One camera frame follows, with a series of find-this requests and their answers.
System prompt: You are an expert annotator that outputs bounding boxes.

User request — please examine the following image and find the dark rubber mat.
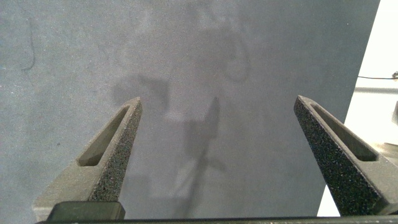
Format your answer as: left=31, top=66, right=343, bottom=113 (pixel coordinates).
left=0, top=0, right=381, bottom=220

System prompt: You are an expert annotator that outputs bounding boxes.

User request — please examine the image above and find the thin black background cable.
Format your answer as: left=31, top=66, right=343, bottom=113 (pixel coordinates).
left=357, top=75, right=398, bottom=80

